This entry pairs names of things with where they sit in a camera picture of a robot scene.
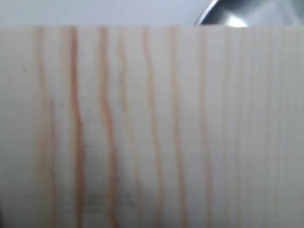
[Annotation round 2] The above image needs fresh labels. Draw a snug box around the light wooden cube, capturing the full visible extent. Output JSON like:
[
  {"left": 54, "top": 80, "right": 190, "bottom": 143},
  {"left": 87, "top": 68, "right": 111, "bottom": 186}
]
[{"left": 0, "top": 26, "right": 304, "bottom": 228}]

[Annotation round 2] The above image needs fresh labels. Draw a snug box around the round stainless steel plate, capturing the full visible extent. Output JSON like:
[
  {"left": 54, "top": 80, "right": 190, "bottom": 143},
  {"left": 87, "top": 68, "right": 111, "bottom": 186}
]
[{"left": 195, "top": 0, "right": 304, "bottom": 27}]

